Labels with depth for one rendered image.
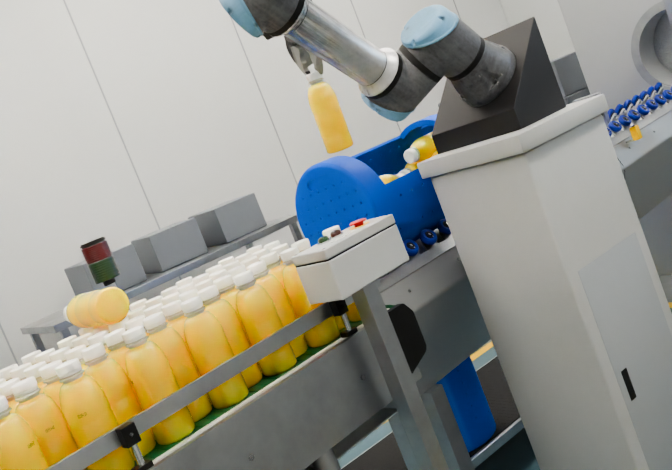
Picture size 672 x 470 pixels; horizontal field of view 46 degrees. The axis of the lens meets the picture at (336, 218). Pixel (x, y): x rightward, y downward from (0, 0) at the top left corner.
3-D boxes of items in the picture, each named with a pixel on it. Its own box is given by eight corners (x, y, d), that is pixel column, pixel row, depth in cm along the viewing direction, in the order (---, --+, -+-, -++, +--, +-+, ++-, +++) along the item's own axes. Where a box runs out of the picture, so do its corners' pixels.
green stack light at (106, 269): (125, 272, 190) (117, 253, 189) (102, 282, 186) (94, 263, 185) (113, 275, 195) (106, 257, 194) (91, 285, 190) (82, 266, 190)
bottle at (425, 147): (439, 124, 228) (400, 142, 216) (460, 123, 223) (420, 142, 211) (444, 148, 230) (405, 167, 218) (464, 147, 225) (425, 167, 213)
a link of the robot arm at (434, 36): (489, 44, 170) (446, 8, 163) (446, 91, 174) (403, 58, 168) (469, 24, 180) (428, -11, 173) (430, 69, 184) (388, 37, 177)
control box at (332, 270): (410, 259, 158) (392, 211, 157) (343, 300, 145) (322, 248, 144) (376, 265, 165) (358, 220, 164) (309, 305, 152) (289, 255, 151)
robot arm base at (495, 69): (520, 40, 179) (491, 15, 174) (510, 94, 173) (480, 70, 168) (470, 63, 191) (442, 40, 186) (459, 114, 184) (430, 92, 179)
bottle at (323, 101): (332, 154, 196) (306, 82, 192) (324, 154, 202) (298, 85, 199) (357, 143, 197) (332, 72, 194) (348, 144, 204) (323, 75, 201)
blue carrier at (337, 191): (578, 153, 239) (541, 66, 238) (398, 261, 182) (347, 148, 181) (505, 179, 261) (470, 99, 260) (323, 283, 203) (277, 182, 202)
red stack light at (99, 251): (117, 253, 189) (110, 238, 189) (93, 263, 185) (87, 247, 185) (105, 256, 194) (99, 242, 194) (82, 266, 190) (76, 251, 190)
